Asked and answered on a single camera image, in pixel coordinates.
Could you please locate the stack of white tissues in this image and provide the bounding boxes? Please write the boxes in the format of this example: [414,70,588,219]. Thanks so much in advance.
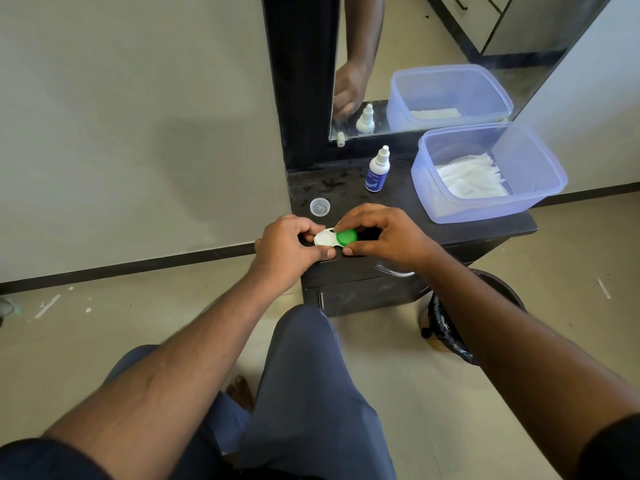
[435,153,510,199]

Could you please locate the person's foot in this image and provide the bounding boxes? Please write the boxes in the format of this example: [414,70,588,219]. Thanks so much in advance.
[225,375,255,415]

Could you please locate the black lined trash bin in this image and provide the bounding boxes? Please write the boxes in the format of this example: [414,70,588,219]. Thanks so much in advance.
[419,268,527,367]

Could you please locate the black dresser cabinet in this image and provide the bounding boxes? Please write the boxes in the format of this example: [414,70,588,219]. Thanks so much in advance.
[261,0,539,318]

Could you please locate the person's right hand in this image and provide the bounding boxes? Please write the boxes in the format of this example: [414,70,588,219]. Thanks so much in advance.
[333,203,443,275]

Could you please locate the person's left hand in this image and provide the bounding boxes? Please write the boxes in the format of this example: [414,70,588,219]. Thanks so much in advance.
[248,214,337,295]

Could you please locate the dresser mirror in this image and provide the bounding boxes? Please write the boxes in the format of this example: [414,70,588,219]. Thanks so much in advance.
[328,0,616,141]

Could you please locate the person's left forearm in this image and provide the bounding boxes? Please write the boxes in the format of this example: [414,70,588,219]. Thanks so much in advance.
[42,267,301,480]

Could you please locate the blue white solution bottle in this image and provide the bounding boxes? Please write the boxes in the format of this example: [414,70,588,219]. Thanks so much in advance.
[363,145,391,193]

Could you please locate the person's right forearm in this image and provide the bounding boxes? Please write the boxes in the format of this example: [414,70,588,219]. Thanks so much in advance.
[417,249,640,480]

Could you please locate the white contact lens case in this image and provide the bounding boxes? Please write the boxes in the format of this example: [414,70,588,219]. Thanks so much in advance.
[313,226,359,249]

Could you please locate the clear blue plastic container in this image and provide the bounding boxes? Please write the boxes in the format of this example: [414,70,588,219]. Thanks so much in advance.
[410,121,569,225]

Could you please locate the silver drawer handle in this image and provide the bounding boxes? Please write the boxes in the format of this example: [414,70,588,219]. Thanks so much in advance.
[373,264,416,279]

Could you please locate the dark shirt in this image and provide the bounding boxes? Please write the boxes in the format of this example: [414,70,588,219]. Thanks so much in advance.
[0,413,640,480]

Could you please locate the grey trousers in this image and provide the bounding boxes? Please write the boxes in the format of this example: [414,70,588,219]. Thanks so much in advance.
[102,304,399,480]

